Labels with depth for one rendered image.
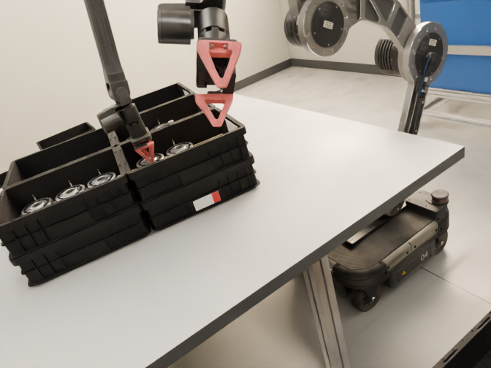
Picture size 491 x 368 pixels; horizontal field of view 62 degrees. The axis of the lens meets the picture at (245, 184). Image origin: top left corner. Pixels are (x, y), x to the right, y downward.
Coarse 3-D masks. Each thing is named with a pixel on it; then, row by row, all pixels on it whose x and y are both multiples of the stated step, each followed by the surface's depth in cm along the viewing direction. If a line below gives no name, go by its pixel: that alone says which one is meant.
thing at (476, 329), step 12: (480, 324) 87; (468, 336) 86; (480, 336) 87; (456, 348) 84; (468, 348) 86; (480, 348) 89; (444, 360) 82; (456, 360) 84; (468, 360) 87; (480, 360) 91
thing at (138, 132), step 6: (138, 120) 134; (126, 126) 135; (132, 126) 134; (138, 126) 135; (144, 126) 137; (132, 132) 135; (138, 132) 135; (144, 132) 137; (132, 138) 137; (138, 138) 136; (144, 138) 135; (150, 138) 135; (132, 144) 134; (138, 144) 135
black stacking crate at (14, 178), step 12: (96, 132) 168; (72, 144) 167; (84, 144) 168; (96, 144) 170; (108, 144) 172; (36, 156) 163; (48, 156) 165; (60, 156) 166; (72, 156) 168; (24, 168) 163; (36, 168) 165; (48, 168) 166; (12, 180) 148
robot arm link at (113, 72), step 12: (84, 0) 121; (96, 0) 121; (96, 12) 122; (96, 24) 122; (108, 24) 124; (96, 36) 123; (108, 36) 125; (108, 48) 125; (108, 60) 126; (108, 72) 126; (120, 72) 128; (108, 84) 131; (120, 84) 128
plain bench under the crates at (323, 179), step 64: (256, 128) 187; (320, 128) 169; (384, 128) 154; (0, 192) 201; (256, 192) 138; (320, 192) 128; (384, 192) 119; (0, 256) 145; (128, 256) 124; (192, 256) 116; (256, 256) 109; (320, 256) 107; (0, 320) 114; (64, 320) 107; (128, 320) 101; (192, 320) 95; (320, 320) 128
